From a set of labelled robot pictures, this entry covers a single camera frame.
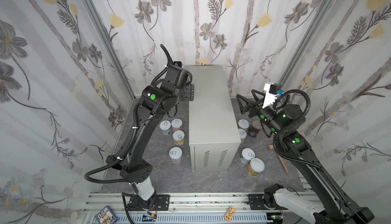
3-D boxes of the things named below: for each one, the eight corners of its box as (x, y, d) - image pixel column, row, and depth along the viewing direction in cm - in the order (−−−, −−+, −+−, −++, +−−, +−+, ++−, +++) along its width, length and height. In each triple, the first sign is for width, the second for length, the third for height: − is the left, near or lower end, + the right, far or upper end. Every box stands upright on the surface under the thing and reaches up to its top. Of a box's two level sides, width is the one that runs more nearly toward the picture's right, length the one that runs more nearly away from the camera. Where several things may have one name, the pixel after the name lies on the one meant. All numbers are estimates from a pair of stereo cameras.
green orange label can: (248, 176, 84) (252, 171, 78) (245, 163, 89) (249, 158, 83) (260, 176, 85) (266, 171, 78) (257, 163, 89) (262, 158, 83)
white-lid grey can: (240, 165, 89) (243, 160, 84) (238, 151, 94) (240, 147, 89) (254, 165, 89) (257, 161, 84) (250, 152, 94) (253, 147, 89)
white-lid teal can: (160, 134, 100) (158, 129, 96) (162, 125, 105) (160, 120, 101) (171, 134, 101) (169, 129, 96) (172, 125, 105) (171, 120, 101)
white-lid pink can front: (169, 163, 89) (167, 159, 84) (171, 150, 94) (169, 146, 89) (182, 163, 89) (181, 159, 84) (183, 150, 94) (182, 146, 89)
